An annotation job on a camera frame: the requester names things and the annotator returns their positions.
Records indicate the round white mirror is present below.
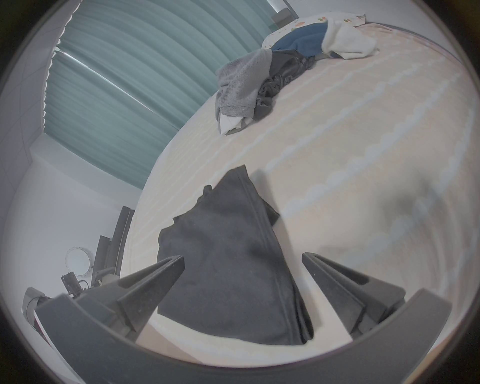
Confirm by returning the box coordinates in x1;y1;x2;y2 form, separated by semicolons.
65;245;94;276

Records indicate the black T-shirt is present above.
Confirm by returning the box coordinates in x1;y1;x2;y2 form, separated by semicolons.
155;164;315;346

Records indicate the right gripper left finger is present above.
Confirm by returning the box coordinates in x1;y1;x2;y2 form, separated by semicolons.
75;255;186;334

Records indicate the pile of clothes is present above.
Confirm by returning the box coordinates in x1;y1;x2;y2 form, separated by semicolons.
214;17;377;136

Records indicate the blue-green curtain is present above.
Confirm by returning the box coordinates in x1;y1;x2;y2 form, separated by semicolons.
56;0;289;130
41;50;181;190

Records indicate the white printed pillow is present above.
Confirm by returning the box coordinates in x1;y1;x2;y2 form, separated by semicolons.
261;12;366;49

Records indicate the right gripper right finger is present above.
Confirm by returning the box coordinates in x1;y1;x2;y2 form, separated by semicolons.
302;252;406;334

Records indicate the bed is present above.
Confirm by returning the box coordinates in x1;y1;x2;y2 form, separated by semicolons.
133;0;480;368

